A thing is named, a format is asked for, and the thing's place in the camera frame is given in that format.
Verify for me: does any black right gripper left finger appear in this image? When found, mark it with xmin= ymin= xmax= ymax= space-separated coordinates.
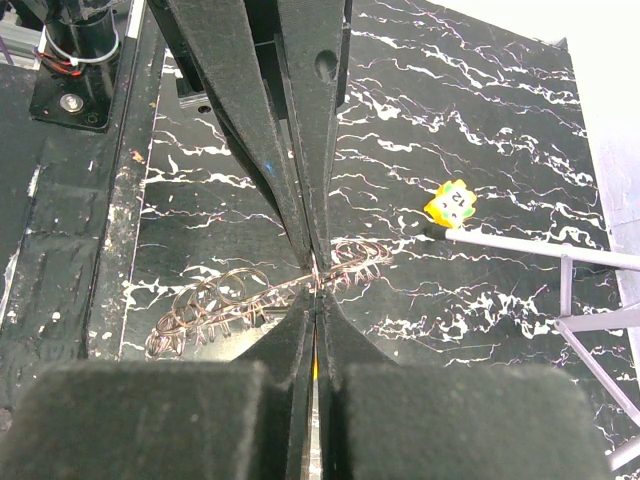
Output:
xmin=1 ymin=292 xmax=315 ymax=479

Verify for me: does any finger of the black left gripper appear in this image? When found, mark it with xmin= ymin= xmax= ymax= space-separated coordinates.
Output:
xmin=149 ymin=1 xmax=312 ymax=268
xmin=277 ymin=1 xmax=351 ymax=270

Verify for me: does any yellow toy block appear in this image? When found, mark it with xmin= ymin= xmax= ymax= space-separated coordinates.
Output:
xmin=424 ymin=179 xmax=477 ymax=229

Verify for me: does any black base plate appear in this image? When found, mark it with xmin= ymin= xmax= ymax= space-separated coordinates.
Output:
xmin=1 ymin=1 xmax=164 ymax=418

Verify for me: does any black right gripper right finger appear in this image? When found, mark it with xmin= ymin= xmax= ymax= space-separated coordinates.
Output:
xmin=317 ymin=294 xmax=611 ymax=479

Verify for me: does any metal key ring disc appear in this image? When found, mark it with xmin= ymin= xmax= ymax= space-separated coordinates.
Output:
xmin=145 ymin=239 xmax=393 ymax=359

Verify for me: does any lilac music stand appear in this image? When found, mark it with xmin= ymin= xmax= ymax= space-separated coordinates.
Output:
xmin=419 ymin=224 xmax=639 ymax=471

